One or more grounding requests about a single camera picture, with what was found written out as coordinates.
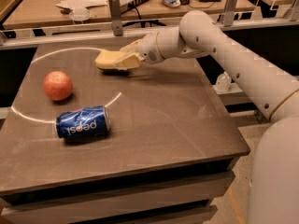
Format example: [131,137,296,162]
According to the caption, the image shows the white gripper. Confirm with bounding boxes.
[113,34,164,70]

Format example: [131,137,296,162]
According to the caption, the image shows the yellow sponge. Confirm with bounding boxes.
[95,49,127,70]

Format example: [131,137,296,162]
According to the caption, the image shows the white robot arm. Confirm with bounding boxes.
[121,10,299,224]

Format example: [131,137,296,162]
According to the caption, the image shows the red apple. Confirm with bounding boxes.
[43,71,73,101]

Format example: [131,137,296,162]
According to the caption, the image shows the clear plastic lid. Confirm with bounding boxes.
[69,7,92,21]

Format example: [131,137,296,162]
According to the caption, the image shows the blue white packet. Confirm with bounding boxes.
[162,0,180,7]

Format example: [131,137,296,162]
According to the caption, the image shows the white papers on desk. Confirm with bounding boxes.
[56,0,108,9]

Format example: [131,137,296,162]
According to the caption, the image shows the blue pepsi can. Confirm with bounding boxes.
[55,105,110,139]

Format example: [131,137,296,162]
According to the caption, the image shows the clear sanitizer bottle left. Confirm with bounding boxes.
[215,72,232,93]

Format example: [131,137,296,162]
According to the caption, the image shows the wooden background desk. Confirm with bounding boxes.
[2,0,260,31]

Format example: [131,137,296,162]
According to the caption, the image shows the upper table drawer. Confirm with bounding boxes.
[3,171,235,224]

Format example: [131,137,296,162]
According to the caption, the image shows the table drawer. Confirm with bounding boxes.
[3,171,235,224]
[74,204,219,224]

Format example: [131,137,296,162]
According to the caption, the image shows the lower table drawer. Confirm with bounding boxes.
[74,204,219,224]

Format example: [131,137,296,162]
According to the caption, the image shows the grey metal post left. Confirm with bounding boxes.
[108,0,123,36]

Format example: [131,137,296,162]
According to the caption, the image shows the grey metal post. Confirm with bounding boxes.
[222,0,237,27]
[108,0,123,36]

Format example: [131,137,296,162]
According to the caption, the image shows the grey metal post right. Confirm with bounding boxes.
[222,0,237,27]

